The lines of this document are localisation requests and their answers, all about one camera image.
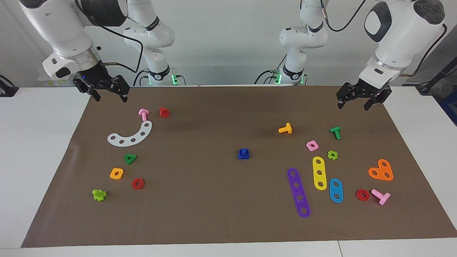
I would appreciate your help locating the yellow three-hole strip plate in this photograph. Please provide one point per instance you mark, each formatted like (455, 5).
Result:
(318, 167)

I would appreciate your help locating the lime green cross nut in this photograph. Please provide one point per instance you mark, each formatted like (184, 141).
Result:
(329, 154)

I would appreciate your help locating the white curved perforated plate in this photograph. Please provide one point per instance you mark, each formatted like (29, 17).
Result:
(137, 137)

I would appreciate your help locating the purple four-hole strip plate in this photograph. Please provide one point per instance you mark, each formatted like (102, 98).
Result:
(298, 191)

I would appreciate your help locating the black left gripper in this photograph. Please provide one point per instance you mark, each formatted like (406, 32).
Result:
(360, 91)

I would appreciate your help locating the red plastic bolt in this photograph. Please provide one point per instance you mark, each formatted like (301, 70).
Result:
(164, 112)

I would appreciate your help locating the black stand at table edge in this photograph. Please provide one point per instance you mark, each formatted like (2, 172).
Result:
(433, 80)

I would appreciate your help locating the green triangle nut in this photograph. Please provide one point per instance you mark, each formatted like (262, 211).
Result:
(133, 156)

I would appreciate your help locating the brown table mat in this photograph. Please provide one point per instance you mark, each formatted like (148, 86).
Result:
(214, 200)

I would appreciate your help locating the blue square nut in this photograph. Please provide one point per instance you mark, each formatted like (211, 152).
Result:
(239, 157)

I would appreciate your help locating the blue crate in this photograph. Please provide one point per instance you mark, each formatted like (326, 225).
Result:
(450, 107)

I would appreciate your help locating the orange plastic bolt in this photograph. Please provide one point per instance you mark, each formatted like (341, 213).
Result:
(287, 128)

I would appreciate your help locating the pink plastic bolt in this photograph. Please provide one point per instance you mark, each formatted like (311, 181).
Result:
(143, 113)
(382, 197)

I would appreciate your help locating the red hex nut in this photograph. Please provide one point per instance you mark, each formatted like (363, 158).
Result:
(358, 195)
(133, 184)

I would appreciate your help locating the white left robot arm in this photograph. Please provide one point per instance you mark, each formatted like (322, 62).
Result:
(403, 32)

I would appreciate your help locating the pink square nut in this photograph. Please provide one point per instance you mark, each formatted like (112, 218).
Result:
(308, 147)

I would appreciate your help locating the pale yellow box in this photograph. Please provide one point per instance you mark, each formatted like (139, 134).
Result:
(44, 82)

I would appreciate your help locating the lime green plastic bolt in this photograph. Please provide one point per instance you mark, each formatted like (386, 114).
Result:
(99, 195)

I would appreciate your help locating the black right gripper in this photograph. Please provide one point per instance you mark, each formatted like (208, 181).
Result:
(100, 80)

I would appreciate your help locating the blue two-hole strip plate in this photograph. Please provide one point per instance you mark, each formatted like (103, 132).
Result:
(335, 190)

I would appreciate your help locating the dark green plastic bolt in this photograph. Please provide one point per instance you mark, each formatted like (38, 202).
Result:
(335, 130)

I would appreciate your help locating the black clamp at table edge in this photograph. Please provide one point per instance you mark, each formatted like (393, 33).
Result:
(7, 89)

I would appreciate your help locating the orange three-hole corner plate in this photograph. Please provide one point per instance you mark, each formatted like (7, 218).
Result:
(381, 171)

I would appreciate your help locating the orange square nut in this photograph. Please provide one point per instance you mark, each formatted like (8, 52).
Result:
(111, 176)

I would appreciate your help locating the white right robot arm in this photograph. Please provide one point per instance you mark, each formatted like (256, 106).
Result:
(53, 25)

